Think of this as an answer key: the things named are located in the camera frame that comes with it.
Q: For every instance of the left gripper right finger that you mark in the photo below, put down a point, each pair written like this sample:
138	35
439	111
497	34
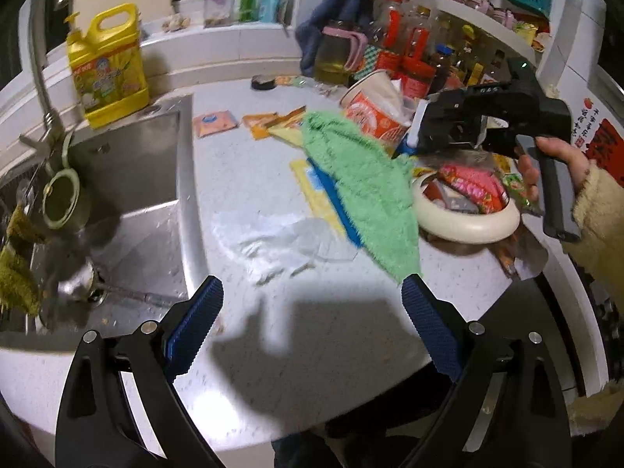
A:
506	407

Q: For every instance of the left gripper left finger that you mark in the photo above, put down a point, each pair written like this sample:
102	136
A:
95	426

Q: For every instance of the clear plastic bag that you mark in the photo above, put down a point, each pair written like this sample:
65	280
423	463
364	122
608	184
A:
272	246

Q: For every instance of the right hand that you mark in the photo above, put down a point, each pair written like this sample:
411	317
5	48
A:
578	164

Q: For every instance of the red cap oil bottle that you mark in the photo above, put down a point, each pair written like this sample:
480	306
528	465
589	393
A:
400	37

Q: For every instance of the instant noodle cup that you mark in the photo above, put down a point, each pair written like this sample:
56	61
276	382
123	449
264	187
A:
377	106

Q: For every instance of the cream knit right sleeve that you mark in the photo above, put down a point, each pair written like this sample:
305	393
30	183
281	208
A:
598	211

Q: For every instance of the green fluffy cloth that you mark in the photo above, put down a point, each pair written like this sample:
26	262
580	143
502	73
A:
374	189

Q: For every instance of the yellow blue flat package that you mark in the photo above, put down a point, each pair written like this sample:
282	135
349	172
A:
321	194

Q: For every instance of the steel sink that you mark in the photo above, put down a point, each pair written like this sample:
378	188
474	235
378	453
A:
141	249

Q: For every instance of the steel faucet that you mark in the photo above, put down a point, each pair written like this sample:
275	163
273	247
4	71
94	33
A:
53	128

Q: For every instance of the pink snack packet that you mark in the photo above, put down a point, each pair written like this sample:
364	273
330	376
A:
213	123

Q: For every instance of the yellow detergent jug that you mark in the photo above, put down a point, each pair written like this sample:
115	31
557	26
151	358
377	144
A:
107	66

